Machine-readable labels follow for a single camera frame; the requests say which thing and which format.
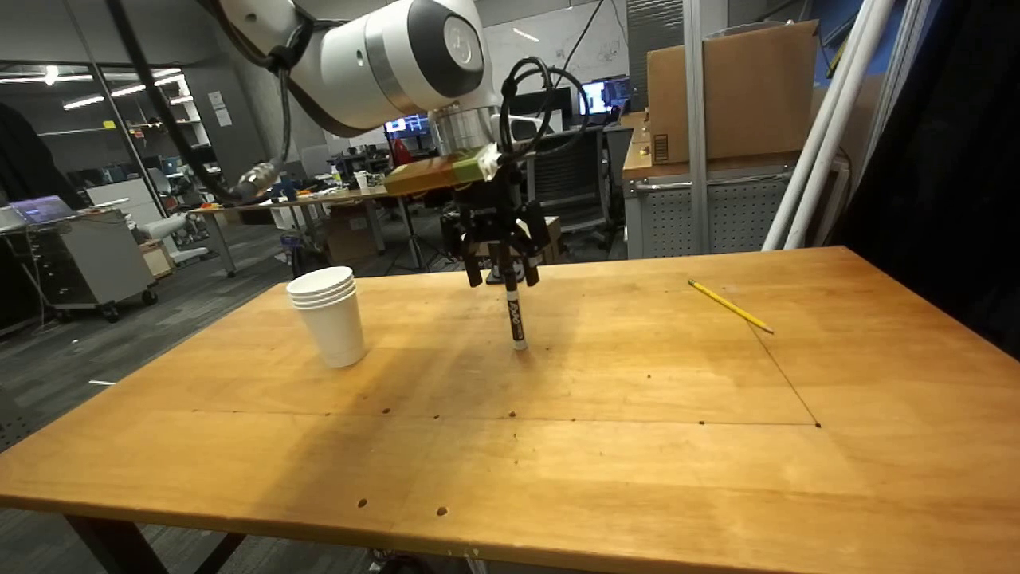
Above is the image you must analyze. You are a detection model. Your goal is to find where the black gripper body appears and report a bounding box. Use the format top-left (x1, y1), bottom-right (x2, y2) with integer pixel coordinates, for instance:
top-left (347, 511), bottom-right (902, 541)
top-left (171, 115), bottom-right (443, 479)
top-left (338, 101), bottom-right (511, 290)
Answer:
top-left (439, 166), bottom-right (547, 278)

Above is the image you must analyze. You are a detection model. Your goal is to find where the black marker pen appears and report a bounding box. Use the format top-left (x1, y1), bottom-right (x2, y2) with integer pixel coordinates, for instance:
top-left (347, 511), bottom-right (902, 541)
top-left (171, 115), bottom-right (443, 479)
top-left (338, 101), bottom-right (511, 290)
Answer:
top-left (503, 255), bottom-right (526, 352)

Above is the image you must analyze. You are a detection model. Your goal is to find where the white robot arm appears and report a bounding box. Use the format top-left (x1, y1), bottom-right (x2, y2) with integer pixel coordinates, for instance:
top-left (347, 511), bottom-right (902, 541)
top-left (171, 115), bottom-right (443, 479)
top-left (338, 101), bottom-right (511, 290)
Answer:
top-left (208, 0), bottom-right (547, 290)

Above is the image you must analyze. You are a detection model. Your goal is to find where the white paper cup stack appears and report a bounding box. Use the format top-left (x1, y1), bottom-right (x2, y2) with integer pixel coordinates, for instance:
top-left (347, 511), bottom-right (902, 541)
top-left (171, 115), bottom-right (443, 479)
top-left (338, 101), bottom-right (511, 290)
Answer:
top-left (283, 265), bottom-right (364, 365)

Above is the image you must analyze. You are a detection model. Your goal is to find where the yellow pencil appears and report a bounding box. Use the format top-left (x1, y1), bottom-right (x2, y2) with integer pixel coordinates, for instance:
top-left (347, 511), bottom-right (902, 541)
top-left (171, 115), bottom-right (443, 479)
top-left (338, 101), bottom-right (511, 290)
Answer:
top-left (688, 281), bottom-right (773, 333)

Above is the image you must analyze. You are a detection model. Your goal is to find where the white pole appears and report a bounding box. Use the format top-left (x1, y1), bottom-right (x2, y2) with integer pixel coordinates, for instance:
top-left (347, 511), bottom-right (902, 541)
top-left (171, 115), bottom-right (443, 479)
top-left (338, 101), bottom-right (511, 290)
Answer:
top-left (762, 0), bottom-right (933, 252)

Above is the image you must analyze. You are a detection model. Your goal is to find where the large cardboard box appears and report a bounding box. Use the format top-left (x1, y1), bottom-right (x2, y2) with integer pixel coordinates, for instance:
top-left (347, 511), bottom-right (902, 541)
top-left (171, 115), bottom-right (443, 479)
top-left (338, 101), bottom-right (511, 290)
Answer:
top-left (648, 19), bottom-right (817, 166)

